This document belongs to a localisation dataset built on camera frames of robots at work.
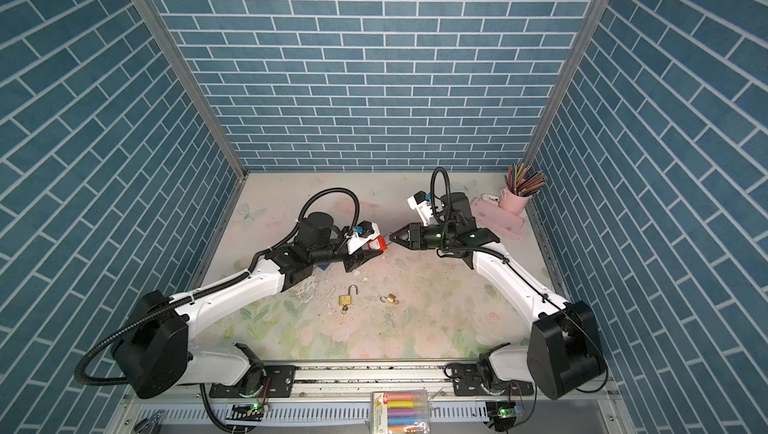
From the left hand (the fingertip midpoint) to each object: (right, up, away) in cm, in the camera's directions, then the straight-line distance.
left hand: (378, 244), depth 78 cm
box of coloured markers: (+6, -38, -9) cm, 40 cm away
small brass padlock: (+3, -17, +9) cm, 20 cm away
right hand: (+4, +3, -2) cm, 5 cm away
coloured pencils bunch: (+49, +19, +25) cm, 58 cm away
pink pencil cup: (+46, +10, +25) cm, 54 cm away
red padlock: (+1, 0, -1) cm, 2 cm away
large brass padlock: (-10, -18, +10) cm, 23 cm away
